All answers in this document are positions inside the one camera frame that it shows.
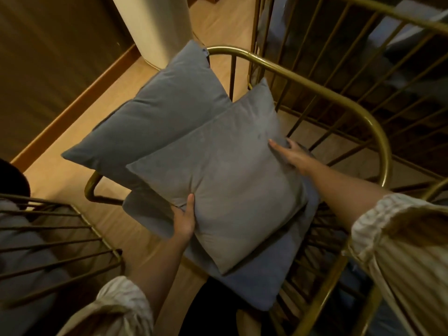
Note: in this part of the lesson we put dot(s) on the person's right hand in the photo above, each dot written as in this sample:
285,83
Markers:
297,157

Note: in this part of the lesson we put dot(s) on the person's left hand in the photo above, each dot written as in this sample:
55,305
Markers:
183,223

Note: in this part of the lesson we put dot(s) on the person's right thumb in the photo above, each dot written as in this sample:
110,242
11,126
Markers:
280,148

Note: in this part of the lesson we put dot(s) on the person's left thumb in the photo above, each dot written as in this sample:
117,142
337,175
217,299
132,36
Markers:
190,208

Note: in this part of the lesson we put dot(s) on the grey square pillow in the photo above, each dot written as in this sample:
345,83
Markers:
227,178

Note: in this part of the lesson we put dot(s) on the person's left forearm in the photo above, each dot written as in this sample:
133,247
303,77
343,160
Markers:
161,272

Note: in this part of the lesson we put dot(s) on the person's right forearm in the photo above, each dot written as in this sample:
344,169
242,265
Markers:
346,194

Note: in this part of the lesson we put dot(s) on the blue-grey square pillow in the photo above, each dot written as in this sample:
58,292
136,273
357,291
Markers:
154,122

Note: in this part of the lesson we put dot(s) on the blue-grey seat cushion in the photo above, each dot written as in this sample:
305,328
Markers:
259,276

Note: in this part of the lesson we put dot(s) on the black trousers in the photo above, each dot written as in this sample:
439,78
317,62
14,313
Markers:
213,311

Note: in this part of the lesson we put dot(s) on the cream striped shirt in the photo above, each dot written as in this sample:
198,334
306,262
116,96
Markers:
406,248

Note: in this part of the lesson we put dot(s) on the white cylindrical appliance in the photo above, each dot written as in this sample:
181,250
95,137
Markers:
157,27

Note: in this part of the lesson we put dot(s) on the grey seat cushion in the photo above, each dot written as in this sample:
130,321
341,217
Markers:
24,262

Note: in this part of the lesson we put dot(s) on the dark round object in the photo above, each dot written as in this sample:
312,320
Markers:
12,180

